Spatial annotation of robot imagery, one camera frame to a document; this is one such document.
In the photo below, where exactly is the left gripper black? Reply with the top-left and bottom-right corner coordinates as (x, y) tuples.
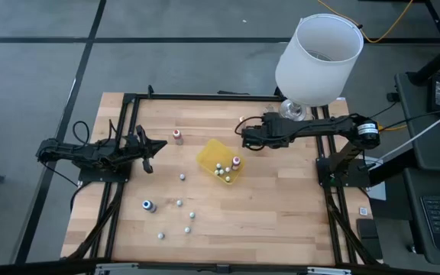
(127, 125), (168, 175)

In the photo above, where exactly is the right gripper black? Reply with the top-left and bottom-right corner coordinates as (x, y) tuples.
(241, 112), (296, 150)

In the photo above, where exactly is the orange food coloring bottle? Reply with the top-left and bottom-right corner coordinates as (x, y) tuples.
(172, 128), (185, 147)

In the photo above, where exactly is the yellow translucent plastic bin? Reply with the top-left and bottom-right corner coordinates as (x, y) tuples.
(196, 136), (247, 184)

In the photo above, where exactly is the white shade table lamp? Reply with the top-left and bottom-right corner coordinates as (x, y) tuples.
(274, 13), (365, 122)

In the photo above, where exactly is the black rectangular pad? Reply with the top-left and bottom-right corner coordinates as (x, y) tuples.
(356, 218), (383, 260)

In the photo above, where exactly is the white straight rod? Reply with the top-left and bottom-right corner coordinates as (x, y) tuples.
(368, 102), (440, 166)

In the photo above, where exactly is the black side desk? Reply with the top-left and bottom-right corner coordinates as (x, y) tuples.
(394, 71), (440, 173)
(403, 167), (440, 267)

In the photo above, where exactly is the black desk leg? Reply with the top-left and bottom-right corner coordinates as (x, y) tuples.
(406, 0), (440, 87)

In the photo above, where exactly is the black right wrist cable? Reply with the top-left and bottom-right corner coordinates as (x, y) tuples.
(234, 115), (264, 135)

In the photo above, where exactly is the black aluminium table frame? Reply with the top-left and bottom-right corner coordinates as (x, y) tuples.
(0, 84), (440, 275)

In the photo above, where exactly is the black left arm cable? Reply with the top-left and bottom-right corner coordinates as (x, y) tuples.
(72, 120), (91, 145)

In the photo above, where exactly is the yellow plug cable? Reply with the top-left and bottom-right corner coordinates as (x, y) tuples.
(379, 122), (408, 133)

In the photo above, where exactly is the yellow floor cable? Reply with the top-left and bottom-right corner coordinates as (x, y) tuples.
(317, 0), (415, 44)

